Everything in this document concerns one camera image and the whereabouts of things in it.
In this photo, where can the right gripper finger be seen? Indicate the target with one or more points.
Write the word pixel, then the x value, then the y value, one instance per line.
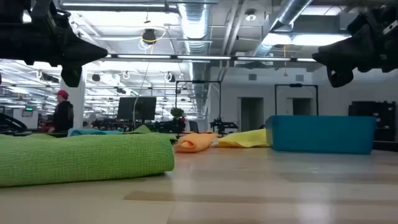
pixel 339 77
pixel 335 54

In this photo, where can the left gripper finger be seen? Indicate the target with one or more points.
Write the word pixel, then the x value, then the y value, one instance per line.
pixel 71 76
pixel 84 51

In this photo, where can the teal plastic bin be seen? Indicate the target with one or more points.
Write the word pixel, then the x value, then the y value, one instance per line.
pixel 320 135

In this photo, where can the green microfiber towel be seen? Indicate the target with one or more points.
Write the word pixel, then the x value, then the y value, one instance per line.
pixel 77 158
pixel 146 132

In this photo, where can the yellow microfiber towel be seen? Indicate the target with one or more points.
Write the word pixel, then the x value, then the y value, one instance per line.
pixel 245 139

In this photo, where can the orange microfiber towel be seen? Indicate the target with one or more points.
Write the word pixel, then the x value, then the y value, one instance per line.
pixel 194 142

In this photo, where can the black background robot arm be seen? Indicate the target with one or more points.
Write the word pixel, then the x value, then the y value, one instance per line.
pixel 222 125

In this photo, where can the blue microfiber towel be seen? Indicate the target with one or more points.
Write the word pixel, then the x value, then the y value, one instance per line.
pixel 90 132

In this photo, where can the person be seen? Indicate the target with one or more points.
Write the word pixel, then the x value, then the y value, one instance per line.
pixel 62 115

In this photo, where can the black shelf unit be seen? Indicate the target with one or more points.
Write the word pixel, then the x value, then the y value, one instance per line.
pixel 371 119

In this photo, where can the dark background monitor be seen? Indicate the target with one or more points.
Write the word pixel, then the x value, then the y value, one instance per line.
pixel 136 108

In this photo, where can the green potted plant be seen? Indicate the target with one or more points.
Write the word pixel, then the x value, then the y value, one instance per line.
pixel 177 112

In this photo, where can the long ceiling light bar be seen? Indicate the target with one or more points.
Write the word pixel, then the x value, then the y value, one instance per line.
pixel 202 57

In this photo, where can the black ceiling camera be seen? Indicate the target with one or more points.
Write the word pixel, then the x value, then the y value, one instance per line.
pixel 149 36

